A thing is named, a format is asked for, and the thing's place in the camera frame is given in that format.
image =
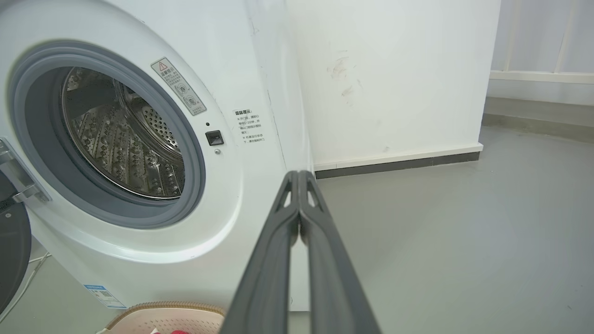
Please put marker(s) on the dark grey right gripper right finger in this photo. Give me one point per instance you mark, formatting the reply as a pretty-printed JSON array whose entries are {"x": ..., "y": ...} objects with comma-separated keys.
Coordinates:
[{"x": 336, "y": 287}]

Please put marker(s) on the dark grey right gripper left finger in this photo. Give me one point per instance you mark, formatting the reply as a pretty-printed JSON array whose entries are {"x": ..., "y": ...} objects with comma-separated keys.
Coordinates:
[{"x": 264, "y": 278}]

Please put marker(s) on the red cloth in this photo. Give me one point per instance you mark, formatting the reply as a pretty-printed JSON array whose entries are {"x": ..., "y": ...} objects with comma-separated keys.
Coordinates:
[{"x": 177, "y": 331}]

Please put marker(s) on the cream plastic laundry basket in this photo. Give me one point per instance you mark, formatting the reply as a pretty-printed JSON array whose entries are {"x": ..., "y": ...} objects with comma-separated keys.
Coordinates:
[{"x": 176, "y": 317}]

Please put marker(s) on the stainless steel washing machine drum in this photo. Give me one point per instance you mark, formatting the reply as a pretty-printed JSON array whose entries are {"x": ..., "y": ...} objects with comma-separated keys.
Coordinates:
[{"x": 116, "y": 153}]

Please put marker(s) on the washing machine door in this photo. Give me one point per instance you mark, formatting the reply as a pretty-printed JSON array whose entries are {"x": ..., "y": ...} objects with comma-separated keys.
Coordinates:
[{"x": 14, "y": 250}]

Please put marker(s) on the white front-load washing machine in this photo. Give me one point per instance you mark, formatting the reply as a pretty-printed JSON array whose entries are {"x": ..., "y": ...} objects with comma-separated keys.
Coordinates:
[{"x": 232, "y": 208}]

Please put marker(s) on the white and black baseboard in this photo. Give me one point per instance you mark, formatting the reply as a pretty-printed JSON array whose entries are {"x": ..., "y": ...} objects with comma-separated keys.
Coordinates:
[{"x": 399, "y": 160}]

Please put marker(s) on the black door latch socket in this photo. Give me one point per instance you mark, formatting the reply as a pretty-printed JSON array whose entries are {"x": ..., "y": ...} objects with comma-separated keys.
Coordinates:
[{"x": 214, "y": 138}]

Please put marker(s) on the small text sticker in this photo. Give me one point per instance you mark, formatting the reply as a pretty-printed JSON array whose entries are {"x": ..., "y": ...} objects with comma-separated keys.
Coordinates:
[{"x": 250, "y": 126}]

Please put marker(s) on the blue energy label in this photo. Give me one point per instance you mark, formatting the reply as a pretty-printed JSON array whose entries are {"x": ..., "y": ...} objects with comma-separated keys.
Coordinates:
[{"x": 104, "y": 297}]

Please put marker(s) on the grey warning sticker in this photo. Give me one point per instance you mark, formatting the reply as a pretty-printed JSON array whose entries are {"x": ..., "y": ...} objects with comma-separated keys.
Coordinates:
[{"x": 178, "y": 86}]

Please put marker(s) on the grey rubber door gasket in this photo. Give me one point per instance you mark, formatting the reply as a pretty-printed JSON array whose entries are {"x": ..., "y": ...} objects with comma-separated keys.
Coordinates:
[{"x": 41, "y": 153}]

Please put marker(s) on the silver metal door hinge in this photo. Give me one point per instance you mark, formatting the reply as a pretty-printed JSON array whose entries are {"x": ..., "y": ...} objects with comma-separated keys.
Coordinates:
[{"x": 21, "y": 181}]

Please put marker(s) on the white railing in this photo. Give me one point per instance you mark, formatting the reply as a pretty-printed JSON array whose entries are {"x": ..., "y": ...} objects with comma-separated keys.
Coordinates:
[{"x": 538, "y": 76}]

